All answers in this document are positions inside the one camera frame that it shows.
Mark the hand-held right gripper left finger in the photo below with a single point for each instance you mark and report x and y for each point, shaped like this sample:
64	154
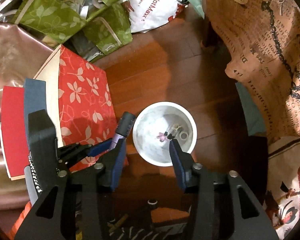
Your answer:
118	165

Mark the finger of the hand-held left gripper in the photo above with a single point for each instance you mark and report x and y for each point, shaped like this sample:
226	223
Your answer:
100	149

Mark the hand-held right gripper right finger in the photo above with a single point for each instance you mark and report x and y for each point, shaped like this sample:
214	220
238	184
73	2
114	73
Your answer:
178	165

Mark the small white tape roll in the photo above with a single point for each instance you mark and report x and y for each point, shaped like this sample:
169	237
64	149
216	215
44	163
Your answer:
183	136

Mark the small purple scrap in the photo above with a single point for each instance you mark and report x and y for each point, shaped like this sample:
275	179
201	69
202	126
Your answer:
162	137

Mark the purple marker with black cap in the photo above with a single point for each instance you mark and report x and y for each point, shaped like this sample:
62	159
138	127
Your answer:
126	122

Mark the small beige plastic piece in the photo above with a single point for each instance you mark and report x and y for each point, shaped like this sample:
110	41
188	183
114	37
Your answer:
176	127

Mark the white plastic cup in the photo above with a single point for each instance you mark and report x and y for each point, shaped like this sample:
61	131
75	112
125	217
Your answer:
150	135

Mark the red hardcover book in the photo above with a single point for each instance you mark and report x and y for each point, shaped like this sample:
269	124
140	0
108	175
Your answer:
13	130

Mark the blue hardcover book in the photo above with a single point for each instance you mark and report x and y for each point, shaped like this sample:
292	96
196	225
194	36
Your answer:
35	96

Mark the red floral fabric box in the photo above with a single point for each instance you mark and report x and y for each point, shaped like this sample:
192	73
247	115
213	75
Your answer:
82	92

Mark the person's striped clothing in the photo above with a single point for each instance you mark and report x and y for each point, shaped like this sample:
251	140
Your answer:
140	233

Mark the pink satin cloth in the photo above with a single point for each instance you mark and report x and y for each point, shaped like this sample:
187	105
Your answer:
12	62

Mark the teal storage box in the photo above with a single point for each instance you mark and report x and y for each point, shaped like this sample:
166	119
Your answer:
251	110

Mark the printed newspaper-style tablecloth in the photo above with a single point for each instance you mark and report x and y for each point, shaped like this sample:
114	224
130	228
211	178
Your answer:
265	55

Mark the white plastic shopping bag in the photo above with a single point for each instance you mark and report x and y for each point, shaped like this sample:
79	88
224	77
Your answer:
152	7

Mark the pale teal container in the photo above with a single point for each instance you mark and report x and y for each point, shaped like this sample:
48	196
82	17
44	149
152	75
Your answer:
196	5

